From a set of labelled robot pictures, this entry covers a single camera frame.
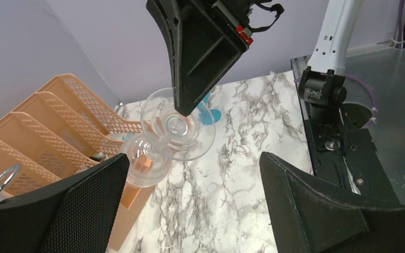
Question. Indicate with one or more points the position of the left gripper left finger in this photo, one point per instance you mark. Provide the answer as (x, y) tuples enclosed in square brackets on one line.
[(75, 214)]

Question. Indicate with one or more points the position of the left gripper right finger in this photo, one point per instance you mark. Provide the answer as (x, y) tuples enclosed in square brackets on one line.
[(309, 214)]

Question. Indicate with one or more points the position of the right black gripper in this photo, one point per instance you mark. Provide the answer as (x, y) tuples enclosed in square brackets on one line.
[(204, 40)]

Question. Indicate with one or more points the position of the short clear wine glass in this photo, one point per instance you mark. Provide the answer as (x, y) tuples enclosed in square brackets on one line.
[(167, 136)]

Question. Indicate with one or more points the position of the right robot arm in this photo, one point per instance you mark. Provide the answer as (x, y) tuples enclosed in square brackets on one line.
[(322, 81)]

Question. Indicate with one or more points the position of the peach desk organizer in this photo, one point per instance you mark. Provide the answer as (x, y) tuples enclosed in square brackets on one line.
[(61, 130)]

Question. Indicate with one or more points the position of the black base frame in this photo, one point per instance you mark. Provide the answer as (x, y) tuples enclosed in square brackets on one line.
[(343, 153)]

